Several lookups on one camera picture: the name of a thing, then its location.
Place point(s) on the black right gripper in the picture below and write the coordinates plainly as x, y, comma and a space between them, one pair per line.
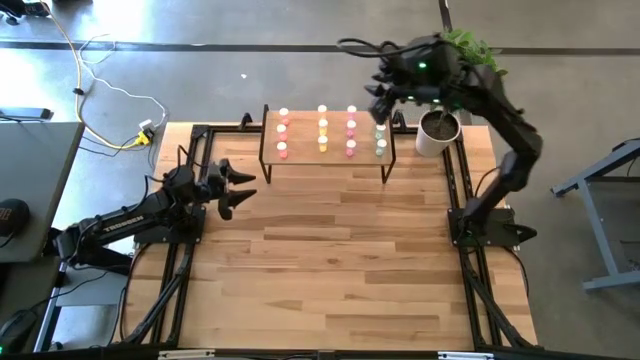
425, 75

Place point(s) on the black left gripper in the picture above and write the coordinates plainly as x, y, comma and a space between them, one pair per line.
210, 182

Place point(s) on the teal pill bottle white cap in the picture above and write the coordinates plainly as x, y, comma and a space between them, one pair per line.
381, 146
380, 131

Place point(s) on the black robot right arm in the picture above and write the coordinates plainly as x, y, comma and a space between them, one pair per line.
520, 135

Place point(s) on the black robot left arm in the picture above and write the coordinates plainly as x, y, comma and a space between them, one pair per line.
125, 222

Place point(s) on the white plant pot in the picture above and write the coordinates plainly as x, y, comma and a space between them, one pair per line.
430, 145

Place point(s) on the green leafy plant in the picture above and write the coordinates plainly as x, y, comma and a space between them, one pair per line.
475, 50

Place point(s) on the black desk crossbar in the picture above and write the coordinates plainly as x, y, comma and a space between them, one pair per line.
122, 268

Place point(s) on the grey desk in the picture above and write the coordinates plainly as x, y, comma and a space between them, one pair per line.
35, 165

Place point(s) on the black flat device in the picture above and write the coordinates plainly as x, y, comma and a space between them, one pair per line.
25, 113

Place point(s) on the black round speaker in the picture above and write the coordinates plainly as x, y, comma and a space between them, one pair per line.
12, 217

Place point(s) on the black computer mouse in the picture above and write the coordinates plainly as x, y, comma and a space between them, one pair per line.
17, 327

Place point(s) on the black chair base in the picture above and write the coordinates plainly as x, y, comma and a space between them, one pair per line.
22, 7

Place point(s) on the black aluminium table frame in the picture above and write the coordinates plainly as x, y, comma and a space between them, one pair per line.
230, 129

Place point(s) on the wooden shelf black metal frame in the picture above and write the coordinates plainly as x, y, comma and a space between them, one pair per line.
300, 145

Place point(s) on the silver metal bracket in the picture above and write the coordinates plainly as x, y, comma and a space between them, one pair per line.
185, 354
465, 356

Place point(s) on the blue-grey metal table frame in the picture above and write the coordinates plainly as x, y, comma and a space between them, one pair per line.
598, 235

